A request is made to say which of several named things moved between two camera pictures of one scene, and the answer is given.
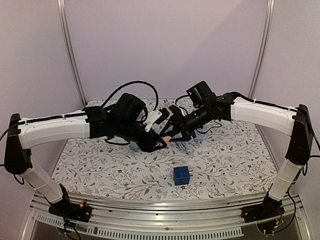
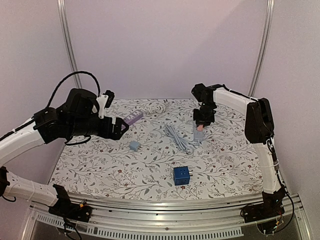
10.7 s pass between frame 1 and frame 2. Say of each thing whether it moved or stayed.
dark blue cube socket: stayed
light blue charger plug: stayed
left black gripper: moved
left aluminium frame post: stayed
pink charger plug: moved
